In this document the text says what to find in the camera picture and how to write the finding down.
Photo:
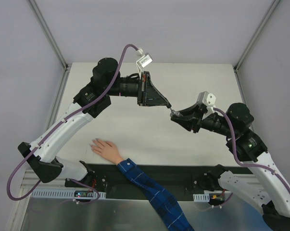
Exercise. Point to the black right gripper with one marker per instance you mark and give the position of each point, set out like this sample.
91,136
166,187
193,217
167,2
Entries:
198,120

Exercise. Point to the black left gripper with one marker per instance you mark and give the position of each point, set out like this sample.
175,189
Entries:
143,89

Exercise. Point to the nail polish bottle glass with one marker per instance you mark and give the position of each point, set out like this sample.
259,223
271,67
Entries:
175,113

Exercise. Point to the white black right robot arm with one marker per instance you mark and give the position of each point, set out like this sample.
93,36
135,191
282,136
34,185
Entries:
249,151

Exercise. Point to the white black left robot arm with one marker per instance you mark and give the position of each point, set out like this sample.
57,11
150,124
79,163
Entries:
41,154

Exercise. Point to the blue plaid sleeve forearm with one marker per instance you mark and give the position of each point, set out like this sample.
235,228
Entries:
162,201

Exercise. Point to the person's bare hand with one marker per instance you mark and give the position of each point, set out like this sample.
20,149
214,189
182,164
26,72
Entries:
107,150

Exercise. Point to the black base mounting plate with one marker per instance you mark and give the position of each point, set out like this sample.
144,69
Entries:
128,180

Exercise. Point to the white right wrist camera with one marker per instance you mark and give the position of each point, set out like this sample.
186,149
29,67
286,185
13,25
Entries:
207,99

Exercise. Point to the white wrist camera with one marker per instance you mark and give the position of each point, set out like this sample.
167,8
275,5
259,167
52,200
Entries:
207,99
143,60

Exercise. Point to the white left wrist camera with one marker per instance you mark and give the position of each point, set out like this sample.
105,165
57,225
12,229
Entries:
143,60

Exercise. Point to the aluminium frame post right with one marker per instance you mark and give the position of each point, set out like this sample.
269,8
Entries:
260,28

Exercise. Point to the aluminium frame post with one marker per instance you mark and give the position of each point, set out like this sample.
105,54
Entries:
260,28
47,32

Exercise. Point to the white slotted cable duct right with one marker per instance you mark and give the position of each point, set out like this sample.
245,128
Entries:
203,198

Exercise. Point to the white slotted cable duct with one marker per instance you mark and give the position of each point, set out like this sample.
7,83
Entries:
203,198
64,194

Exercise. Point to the aluminium frame post left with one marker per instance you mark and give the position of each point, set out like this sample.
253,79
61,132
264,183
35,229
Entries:
47,32

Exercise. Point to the white slotted cable duct left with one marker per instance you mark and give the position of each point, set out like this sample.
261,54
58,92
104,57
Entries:
64,194

